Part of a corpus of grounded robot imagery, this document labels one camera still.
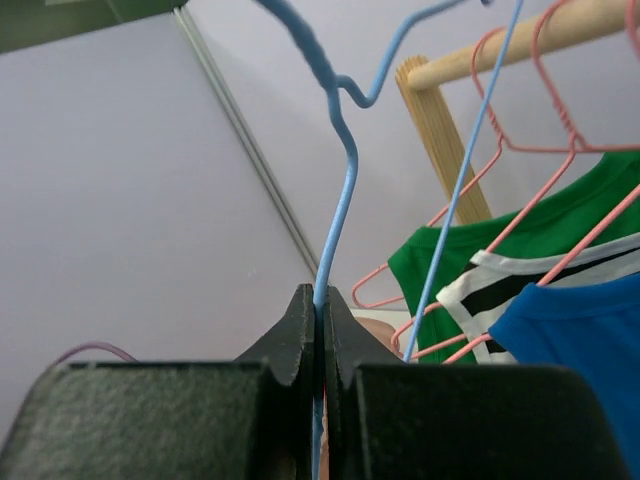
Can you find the blue wire hanger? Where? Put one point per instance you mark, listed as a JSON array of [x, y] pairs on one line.
[[361, 201]]

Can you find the striped black white tank top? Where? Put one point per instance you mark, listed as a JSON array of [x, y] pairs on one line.
[[480, 295]]

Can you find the pink plastic basket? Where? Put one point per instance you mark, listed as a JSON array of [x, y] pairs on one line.
[[382, 331]]

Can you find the wooden clothes rack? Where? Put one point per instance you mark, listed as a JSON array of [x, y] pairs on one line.
[[520, 137]]

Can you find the blue tank top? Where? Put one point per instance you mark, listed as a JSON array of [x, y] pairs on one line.
[[593, 330]]

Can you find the green tank top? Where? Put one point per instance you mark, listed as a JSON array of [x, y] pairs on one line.
[[552, 227]]

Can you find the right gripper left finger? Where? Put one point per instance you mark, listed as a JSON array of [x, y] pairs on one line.
[[284, 356]]

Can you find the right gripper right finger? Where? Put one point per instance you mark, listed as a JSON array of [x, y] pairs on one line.
[[363, 397]]

